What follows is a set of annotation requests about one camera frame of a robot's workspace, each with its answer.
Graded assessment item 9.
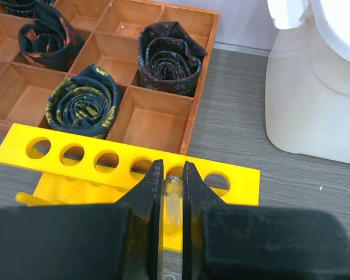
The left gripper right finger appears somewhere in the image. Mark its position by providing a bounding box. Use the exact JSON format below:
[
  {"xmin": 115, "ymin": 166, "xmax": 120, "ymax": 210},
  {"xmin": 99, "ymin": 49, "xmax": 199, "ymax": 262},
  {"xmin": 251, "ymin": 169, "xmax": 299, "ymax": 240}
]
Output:
[{"xmin": 182, "ymin": 162, "xmax": 350, "ymax": 279}]

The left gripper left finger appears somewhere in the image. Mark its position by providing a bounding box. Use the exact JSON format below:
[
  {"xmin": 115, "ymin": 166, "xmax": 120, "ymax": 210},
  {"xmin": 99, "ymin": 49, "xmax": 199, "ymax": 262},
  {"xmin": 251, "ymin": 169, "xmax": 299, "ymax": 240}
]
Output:
[{"xmin": 0, "ymin": 160, "xmax": 163, "ymax": 279}]

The clear test tube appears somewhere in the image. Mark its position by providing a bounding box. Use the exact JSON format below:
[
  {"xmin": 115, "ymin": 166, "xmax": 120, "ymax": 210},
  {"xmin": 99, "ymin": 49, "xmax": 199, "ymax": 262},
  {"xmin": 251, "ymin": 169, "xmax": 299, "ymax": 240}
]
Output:
[{"xmin": 162, "ymin": 173, "xmax": 184, "ymax": 280}]

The yellow test tube rack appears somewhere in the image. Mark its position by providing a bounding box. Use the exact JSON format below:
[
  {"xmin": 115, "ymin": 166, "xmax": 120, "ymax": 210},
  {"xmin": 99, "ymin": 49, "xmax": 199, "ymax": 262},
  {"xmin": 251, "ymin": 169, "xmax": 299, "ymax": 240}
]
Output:
[{"xmin": 0, "ymin": 122, "xmax": 261, "ymax": 253}]

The rolled tie yellow floral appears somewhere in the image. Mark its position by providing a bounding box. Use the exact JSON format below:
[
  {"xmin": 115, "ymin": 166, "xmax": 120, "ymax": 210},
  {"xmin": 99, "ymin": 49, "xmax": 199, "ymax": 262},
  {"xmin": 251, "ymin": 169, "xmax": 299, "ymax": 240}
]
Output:
[{"xmin": 45, "ymin": 64, "xmax": 123, "ymax": 139}]

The wooden compartment tray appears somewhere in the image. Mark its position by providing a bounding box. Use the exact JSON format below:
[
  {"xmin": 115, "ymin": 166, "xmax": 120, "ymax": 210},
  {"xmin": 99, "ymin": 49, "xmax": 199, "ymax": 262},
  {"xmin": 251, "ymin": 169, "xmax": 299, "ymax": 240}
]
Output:
[{"xmin": 0, "ymin": 1, "xmax": 219, "ymax": 155}]

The white plastic bin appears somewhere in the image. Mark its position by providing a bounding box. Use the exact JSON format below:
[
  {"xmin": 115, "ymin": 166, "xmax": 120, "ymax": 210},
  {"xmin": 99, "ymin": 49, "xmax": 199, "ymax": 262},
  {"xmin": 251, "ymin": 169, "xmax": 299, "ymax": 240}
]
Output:
[{"xmin": 265, "ymin": 1, "xmax": 350, "ymax": 163}]

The rolled tie brown blue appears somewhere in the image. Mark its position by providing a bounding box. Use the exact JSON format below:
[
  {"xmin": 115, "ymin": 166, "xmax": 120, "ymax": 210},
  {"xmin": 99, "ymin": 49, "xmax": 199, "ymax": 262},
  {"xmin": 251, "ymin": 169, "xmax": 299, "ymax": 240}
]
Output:
[{"xmin": 138, "ymin": 22, "xmax": 208, "ymax": 97}]

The rolled tie orange pattern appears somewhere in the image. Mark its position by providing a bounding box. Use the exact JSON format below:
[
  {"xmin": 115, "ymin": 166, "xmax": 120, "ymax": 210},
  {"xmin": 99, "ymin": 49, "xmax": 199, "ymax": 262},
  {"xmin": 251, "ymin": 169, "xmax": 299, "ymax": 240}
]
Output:
[{"xmin": 18, "ymin": 2, "xmax": 85, "ymax": 72}]

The rolled tie dark green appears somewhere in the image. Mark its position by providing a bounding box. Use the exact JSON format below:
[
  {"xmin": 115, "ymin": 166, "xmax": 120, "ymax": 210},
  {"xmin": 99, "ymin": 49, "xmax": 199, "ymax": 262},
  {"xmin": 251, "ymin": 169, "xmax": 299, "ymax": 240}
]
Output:
[{"xmin": 0, "ymin": 0, "xmax": 56, "ymax": 18}]

